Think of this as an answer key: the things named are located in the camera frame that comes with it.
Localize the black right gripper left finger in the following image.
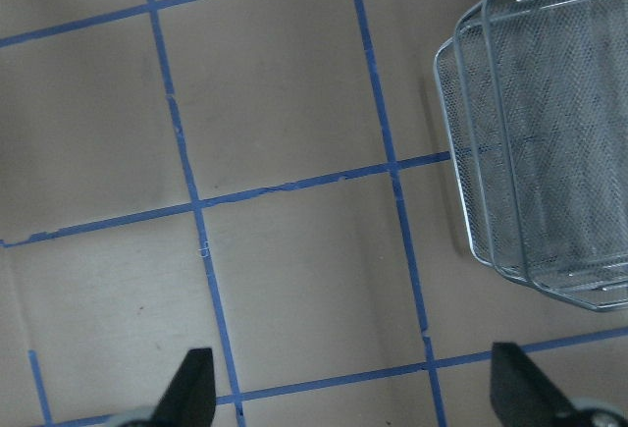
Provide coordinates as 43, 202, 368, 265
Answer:
149, 347, 217, 421

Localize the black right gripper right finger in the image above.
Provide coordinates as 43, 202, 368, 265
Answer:
491, 342, 574, 420

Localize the silver wire mesh shelf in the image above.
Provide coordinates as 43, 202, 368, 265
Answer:
434, 0, 627, 312

